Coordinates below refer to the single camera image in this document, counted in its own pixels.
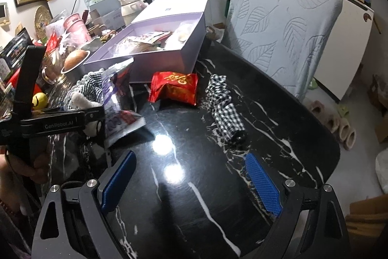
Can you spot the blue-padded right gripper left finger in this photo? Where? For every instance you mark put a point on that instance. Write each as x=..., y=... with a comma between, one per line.
x=114, y=181

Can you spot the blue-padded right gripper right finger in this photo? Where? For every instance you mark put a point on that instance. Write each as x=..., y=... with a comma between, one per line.
x=267, y=182

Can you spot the purple white packet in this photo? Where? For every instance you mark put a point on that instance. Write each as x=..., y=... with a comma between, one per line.
x=120, y=117

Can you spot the white knitted sock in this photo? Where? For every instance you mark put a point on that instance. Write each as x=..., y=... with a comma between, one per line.
x=94, y=113

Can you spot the black white checkered cloth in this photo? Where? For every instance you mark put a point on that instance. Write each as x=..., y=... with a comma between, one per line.
x=223, y=111

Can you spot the red snack packet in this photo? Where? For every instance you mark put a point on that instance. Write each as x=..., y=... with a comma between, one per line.
x=175, y=86

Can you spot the red white long packet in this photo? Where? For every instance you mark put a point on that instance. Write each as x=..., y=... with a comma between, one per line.
x=148, y=38

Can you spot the person's left hand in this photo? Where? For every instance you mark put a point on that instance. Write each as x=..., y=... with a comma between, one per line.
x=10, y=165

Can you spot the yellow smiley ball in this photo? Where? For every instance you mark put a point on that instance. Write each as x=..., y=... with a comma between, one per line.
x=39, y=101

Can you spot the bowl with egg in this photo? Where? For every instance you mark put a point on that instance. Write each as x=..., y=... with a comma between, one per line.
x=74, y=59

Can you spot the beige slippers pair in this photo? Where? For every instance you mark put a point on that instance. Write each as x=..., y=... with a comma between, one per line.
x=338, y=126

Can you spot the pink cup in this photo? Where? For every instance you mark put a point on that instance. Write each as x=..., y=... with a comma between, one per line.
x=74, y=24

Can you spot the white plastic bag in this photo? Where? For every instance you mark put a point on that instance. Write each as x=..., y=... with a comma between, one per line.
x=382, y=169

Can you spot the woven round fan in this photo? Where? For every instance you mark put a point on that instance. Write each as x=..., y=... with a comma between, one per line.
x=42, y=18

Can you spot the white cabinet counter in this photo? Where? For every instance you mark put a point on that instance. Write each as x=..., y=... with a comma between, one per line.
x=344, y=49

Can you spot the white open carton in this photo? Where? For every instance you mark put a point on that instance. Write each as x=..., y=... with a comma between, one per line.
x=108, y=13

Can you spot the lavender gift box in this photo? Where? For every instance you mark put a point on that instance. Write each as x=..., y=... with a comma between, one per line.
x=178, y=53

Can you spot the leaf-pattern covered chair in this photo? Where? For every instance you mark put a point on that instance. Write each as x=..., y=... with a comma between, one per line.
x=283, y=38

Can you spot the white ceramic jar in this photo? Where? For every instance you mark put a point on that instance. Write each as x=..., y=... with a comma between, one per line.
x=130, y=9

